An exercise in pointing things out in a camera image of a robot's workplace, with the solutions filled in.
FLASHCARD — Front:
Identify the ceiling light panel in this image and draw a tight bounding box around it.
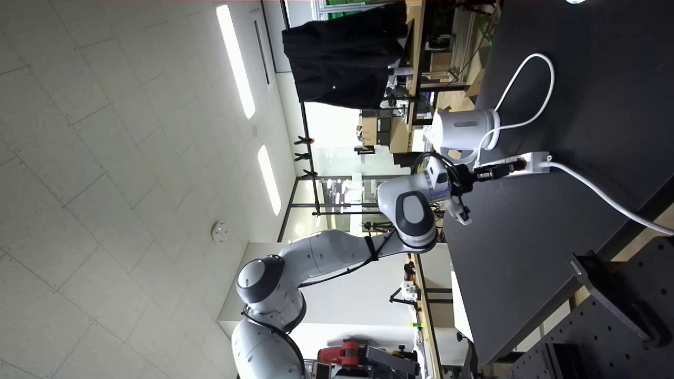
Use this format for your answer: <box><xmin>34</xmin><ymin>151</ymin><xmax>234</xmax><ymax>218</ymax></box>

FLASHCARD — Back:
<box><xmin>215</xmin><ymin>4</ymin><xmax>256</xmax><ymax>120</ymax></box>
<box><xmin>256</xmin><ymin>144</ymin><xmax>282</xmax><ymax>216</ymax></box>

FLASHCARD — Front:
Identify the white electric kettle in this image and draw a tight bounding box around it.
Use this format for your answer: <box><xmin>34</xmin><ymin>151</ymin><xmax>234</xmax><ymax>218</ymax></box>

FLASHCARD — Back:
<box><xmin>423</xmin><ymin>108</ymin><xmax>501</xmax><ymax>154</ymax></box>

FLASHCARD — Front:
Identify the wooden table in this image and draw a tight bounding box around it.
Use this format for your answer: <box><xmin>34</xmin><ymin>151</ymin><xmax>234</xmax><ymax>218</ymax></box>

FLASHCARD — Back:
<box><xmin>404</xmin><ymin>0</ymin><xmax>428</xmax><ymax>154</ymax></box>

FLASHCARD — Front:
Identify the white power strip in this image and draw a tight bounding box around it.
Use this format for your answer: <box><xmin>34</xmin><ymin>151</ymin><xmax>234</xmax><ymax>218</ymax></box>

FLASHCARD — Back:
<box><xmin>487</xmin><ymin>152</ymin><xmax>551</xmax><ymax>178</ymax></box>

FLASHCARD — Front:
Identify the white power strip cable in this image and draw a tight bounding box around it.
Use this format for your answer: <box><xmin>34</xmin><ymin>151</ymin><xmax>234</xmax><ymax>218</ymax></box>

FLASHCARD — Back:
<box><xmin>548</xmin><ymin>161</ymin><xmax>674</xmax><ymax>236</ymax></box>

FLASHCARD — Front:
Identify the red machine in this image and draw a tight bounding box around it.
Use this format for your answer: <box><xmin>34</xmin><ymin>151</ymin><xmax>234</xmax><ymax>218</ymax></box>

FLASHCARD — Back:
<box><xmin>315</xmin><ymin>340</ymin><xmax>422</xmax><ymax>379</ymax></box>

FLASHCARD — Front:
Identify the black bracket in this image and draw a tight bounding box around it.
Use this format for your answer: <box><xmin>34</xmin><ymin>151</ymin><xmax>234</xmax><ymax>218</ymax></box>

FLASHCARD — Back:
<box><xmin>570</xmin><ymin>251</ymin><xmax>673</xmax><ymax>348</ymax></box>

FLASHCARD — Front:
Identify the white kettle cable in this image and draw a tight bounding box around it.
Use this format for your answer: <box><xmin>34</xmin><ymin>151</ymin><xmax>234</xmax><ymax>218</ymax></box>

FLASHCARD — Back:
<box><xmin>474</xmin><ymin>53</ymin><xmax>556</xmax><ymax>168</ymax></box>

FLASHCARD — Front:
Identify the black hanging jacket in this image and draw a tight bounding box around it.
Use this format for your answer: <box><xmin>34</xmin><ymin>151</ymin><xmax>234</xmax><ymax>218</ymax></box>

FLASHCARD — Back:
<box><xmin>282</xmin><ymin>2</ymin><xmax>410</xmax><ymax>110</ymax></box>

